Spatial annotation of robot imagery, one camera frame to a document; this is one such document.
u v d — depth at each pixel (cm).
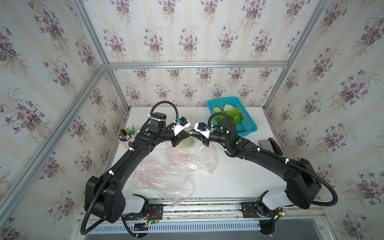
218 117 102
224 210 75
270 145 95
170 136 66
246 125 104
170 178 84
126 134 90
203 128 61
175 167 86
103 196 39
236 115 103
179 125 64
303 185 42
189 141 75
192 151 95
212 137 66
